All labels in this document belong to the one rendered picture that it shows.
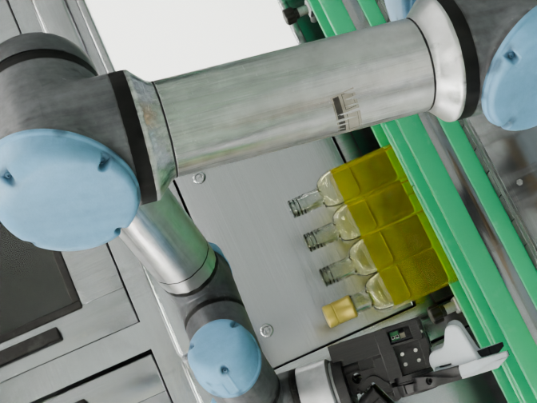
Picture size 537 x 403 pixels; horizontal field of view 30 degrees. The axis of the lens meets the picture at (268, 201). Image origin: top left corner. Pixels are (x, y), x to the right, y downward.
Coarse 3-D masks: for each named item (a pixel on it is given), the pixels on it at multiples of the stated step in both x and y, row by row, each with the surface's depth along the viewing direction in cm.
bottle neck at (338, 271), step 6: (348, 258) 151; (330, 264) 151; (336, 264) 150; (342, 264) 150; (348, 264) 150; (324, 270) 150; (330, 270) 150; (336, 270) 150; (342, 270) 150; (348, 270) 150; (354, 270) 150; (324, 276) 150; (330, 276) 150; (336, 276) 150; (342, 276) 150; (348, 276) 151; (324, 282) 152; (330, 282) 150
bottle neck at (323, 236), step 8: (328, 224) 152; (312, 232) 152; (320, 232) 151; (328, 232) 151; (336, 232) 151; (304, 240) 153; (312, 240) 151; (320, 240) 151; (328, 240) 151; (336, 240) 152; (312, 248) 151
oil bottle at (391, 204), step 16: (384, 192) 151; (400, 192) 151; (352, 208) 151; (368, 208) 151; (384, 208) 150; (400, 208) 150; (416, 208) 150; (336, 224) 151; (352, 224) 150; (368, 224) 150; (384, 224) 150; (352, 240) 151
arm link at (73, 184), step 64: (448, 0) 87; (512, 0) 87; (0, 64) 86; (64, 64) 86; (256, 64) 85; (320, 64) 85; (384, 64) 85; (448, 64) 86; (512, 64) 84; (0, 128) 81; (64, 128) 79; (128, 128) 80; (192, 128) 83; (256, 128) 84; (320, 128) 86; (512, 128) 90; (0, 192) 78; (64, 192) 79; (128, 192) 80
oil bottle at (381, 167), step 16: (352, 160) 153; (368, 160) 153; (384, 160) 153; (336, 176) 152; (352, 176) 152; (368, 176) 152; (384, 176) 152; (400, 176) 152; (320, 192) 153; (336, 192) 151; (352, 192) 151; (368, 192) 152; (336, 208) 154
